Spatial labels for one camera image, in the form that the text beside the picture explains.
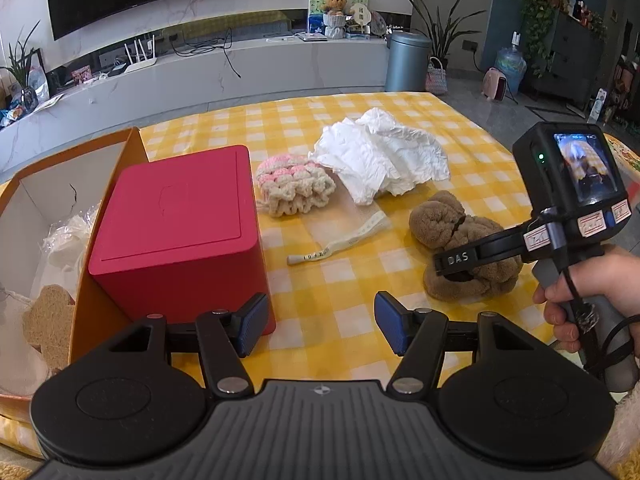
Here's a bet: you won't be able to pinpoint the dark grey cabinet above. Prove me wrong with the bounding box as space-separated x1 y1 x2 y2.
530 10 608 111

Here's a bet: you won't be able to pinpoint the grey-blue trash can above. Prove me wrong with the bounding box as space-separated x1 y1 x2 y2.
384 30 432 93

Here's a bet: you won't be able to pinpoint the white router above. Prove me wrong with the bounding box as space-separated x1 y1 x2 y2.
124 34 158 73

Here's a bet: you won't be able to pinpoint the yellow fuzzy mat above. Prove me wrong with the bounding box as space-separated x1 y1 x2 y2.
0 462 38 480

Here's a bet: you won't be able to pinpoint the pink and white crochet cloth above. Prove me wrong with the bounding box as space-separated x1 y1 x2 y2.
255 152 337 218

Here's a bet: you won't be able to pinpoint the green plant in glass vase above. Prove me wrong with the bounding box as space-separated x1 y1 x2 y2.
0 20 43 113

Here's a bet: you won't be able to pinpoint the yellow checkered tablecloth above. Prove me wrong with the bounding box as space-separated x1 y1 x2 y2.
0 91 608 461

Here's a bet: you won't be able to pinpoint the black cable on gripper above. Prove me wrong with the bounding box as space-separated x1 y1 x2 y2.
537 207 640 378

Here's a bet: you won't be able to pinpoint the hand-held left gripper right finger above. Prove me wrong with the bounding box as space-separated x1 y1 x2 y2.
374 291 551 399

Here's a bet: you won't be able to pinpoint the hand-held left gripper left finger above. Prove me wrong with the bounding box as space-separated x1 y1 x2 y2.
90 292 271 399

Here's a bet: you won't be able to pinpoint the green printed picture board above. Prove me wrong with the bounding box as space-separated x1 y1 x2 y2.
306 0 371 36

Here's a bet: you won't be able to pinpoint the person's right hand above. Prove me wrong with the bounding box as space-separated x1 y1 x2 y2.
532 246 640 353

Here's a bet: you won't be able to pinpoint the tall leafy floor plant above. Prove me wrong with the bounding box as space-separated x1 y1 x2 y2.
404 0 488 71

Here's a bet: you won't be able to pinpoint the blue snack bags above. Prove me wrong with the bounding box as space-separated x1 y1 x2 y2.
0 102 26 128

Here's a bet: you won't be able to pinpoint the blue water jug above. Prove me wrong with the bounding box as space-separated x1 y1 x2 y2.
495 31 527 93

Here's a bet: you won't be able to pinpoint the brown fluffy towel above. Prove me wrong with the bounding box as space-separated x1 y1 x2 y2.
409 191 523 303

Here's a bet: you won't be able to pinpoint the woven basket bag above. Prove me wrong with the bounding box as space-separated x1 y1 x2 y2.
426 57 447 96

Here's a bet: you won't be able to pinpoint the white marble television console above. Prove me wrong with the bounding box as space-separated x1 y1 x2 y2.
0 35 391 171

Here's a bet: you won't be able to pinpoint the teddy bear in white basket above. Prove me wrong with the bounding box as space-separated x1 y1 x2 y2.
321 0 348 41

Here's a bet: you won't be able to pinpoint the translucent pouch with white strap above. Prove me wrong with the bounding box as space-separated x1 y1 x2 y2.
286 195 388 266

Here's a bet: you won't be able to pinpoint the orange cardboard box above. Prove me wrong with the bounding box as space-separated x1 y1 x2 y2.
0 126 151 418

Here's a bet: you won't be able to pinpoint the brown bear-shaped sponge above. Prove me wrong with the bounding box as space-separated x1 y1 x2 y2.
21 284 77 373

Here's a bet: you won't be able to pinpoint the white plastic bag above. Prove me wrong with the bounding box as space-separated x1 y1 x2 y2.
27 65 51 103

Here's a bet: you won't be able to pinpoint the red cube box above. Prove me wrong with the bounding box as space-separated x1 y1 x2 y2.
88 145 277 336

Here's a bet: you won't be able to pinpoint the pink space heater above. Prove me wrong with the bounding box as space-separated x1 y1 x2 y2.
482 67 510 102

